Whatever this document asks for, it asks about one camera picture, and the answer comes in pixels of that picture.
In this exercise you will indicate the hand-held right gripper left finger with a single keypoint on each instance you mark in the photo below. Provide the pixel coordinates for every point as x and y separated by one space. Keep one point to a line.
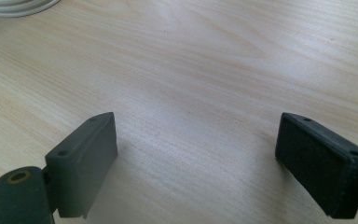
84 168

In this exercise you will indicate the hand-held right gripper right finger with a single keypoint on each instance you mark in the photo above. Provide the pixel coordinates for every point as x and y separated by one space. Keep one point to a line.
320 168

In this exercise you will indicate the white plate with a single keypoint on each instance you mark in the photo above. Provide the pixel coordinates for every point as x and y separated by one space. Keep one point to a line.
15 7

